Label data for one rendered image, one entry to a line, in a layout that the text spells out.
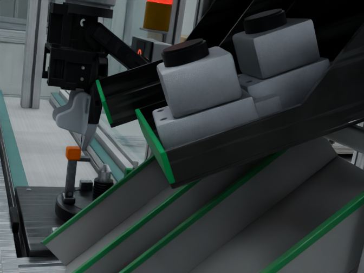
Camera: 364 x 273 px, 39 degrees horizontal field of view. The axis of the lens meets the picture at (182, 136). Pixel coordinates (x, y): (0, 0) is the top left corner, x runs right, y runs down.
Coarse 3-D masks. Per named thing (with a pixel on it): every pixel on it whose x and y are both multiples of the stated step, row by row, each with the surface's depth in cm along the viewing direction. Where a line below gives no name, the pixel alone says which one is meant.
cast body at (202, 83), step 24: (168, 48) 33; (192, 48) 31; (216, 48) 34; (168, 72) 31; (192, 72) 31; (216, 72) 31; (168, 96) 31; (192, 96) 31; (216, 96) 32; (240, 96) 32; (264, 96) 35; (168, 120) 32; (192, 120) 32; (216, 120) 32; (240, 120) 32; (168, 144) 32
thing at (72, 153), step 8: (72, 152) 76; (80, 152) 77; (72, 160) 77; (80, 160) 77; (88, 160) 78; (72, 168) 77; (72, 176) 77; (72, 184) 78; (64, 192) 79; (72, 192) 78
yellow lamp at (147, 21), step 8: (152, 8) 94; (160, 8) 93; (168, 8) 94; (144, 16) 96; (152, 16) 94; (160, 16) 94; (168, 16) 95; (144, 24) 95; (152, 24) 94; (160, 24) 94; (168, 24) 95
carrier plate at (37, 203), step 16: (16, 192) 85; (32, 192) 86; (48, 192) 87; (32, 208) 79; (48, 208) 80; (32, 224) 74; (48, 224) 74; (32, 240) 69; (32, 256) 66; (48, 256) 67
